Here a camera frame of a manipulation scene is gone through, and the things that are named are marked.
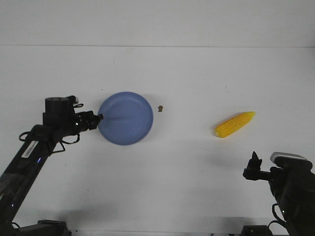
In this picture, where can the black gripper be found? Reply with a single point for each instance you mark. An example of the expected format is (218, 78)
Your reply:
(253, 172)
(86, 121)

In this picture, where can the blue round plate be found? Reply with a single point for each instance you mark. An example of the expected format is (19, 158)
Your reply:
(127, 118)

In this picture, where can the yellow corn cob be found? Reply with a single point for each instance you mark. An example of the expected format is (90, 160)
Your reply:
(233, 124)

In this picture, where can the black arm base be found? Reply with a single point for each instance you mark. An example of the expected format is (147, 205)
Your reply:
(45, 228)
(256, 230)

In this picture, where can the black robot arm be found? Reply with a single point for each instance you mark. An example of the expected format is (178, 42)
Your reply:
(59, 120)
(292, 184)

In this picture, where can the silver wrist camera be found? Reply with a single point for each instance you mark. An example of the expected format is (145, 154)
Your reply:
(282, 155)
(73, 99)

